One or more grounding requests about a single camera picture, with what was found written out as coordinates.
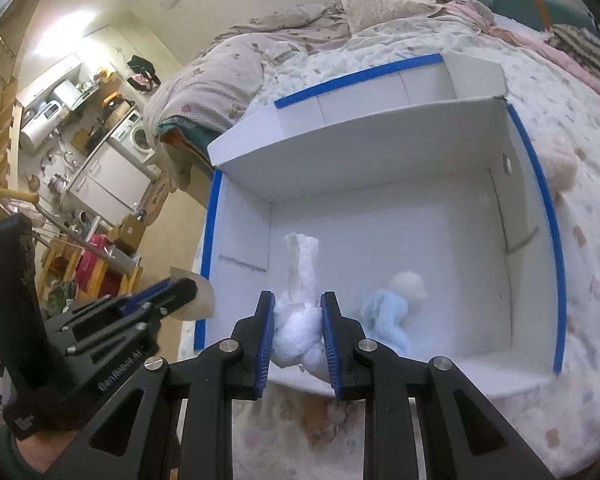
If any white washing machine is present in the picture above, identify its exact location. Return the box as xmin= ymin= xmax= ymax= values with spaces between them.
xmin=108 ymin=109 xmax=157 ymax=164

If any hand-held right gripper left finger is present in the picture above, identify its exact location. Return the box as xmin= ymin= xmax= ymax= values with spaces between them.
xmin=45 ymin=290 xmax=276 ymax=480

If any cream sock on bed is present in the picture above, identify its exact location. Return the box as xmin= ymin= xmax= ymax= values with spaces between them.
xmin=540 ymin=137 xmax=579 ymax=192

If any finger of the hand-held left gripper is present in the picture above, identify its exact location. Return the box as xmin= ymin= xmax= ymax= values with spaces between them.
xmin=60 ymin=305 xmax=167 ymax=358
xmin=114 ymin=277 xmax=199 ymax=317

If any yellow wooden rack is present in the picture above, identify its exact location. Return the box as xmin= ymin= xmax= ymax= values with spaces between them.
xmin=41 ymin=239 xmax=144 ymax=302

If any pink cloth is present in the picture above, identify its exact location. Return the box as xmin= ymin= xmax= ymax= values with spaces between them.
xmin=439 ymin=0 xmax=600 ymax=106

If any person's left forearm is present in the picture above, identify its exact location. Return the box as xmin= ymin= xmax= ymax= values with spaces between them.
xmin=0 ymin=427 xmax=56 ymax=480

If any light blue sock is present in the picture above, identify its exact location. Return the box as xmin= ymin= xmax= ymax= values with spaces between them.
xmin=360 ymin=287 xmax=414 ymax=357

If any cream fluffy pillow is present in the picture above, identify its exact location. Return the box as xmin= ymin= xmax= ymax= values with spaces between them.
xmin=341 ymin=0 xmax=444 ymax=32

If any white kitchen appliance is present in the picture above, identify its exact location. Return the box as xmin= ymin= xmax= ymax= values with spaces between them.
xmin=19 ymin=101 xmax=64 ymax=152

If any striped knitted cloth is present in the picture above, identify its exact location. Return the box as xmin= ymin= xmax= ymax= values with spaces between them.
xmin=545 ymin=24 xmax=600 ymax=92

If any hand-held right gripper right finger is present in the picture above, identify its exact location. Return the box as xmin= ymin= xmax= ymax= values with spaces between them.
xmin=320 ymin=290 xmax=556 ymax=480

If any white cabinet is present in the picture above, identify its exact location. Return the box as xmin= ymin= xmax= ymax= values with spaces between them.
xmin=61 ymin=141 xmax=157 ymax=214

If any white box with blue tape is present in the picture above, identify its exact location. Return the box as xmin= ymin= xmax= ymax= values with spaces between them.
xmin=194 ymin=53 xmax=567 ymax=401

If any beige soft pad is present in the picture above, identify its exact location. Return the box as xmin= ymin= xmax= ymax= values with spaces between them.
xmin=169 ymin=267 xmax=216 ymax=322

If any white plush toy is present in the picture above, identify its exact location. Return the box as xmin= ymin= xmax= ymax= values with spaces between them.
xmin=271 ymin=232 xmax=332 ymax=382

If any cardboard box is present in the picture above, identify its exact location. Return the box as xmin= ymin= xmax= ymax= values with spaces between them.
xmin=110 ymin=213 xmax=147 ymax=254

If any fluffy printed blanket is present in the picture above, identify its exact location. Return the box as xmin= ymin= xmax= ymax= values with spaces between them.
xmin=180 ymin=15 xmax=600 ymax=480

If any cream plush ball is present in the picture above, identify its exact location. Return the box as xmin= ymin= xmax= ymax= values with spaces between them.
xmin=390 ymin=270 xmax=427 ymax=306

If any teal headboard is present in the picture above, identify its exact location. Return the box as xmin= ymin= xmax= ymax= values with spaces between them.
xmin=487 ymin=0 xmax=600 ymax=34

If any wooden ladder shelf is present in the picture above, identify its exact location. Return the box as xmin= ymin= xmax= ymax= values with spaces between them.
xmin=0 ymin=0 xmax=47 ymax=197

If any floral quilt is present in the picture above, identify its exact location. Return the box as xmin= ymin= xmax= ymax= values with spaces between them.
xmin=144 ymin=2 xmax=355 ymax=137

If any black hanging clothing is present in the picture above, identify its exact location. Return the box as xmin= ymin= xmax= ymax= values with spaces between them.
xmin=127 ymin=54 xmax=161 ymax=92

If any bed mattress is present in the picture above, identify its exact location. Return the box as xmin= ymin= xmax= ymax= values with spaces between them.
xmin=156 ymin=119 xmax=217 ymax=207

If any red bag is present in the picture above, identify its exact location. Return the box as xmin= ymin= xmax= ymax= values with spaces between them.
xmin=76 ymin=233 xmax=112 ymax=297

